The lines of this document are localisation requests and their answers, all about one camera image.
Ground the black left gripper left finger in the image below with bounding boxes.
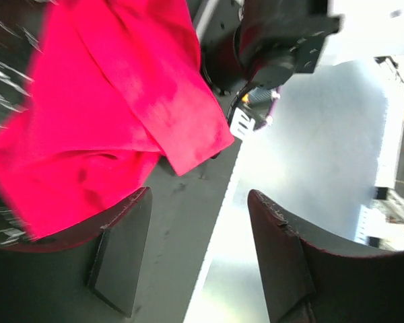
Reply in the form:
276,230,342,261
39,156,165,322
0,187,152,322

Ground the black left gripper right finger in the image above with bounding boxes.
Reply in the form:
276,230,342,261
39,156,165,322
247,190,404,322

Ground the magenta pink t shirt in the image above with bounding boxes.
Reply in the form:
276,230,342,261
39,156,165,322
0,1,234,240

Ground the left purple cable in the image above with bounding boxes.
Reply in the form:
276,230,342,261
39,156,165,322
255,90,281,132

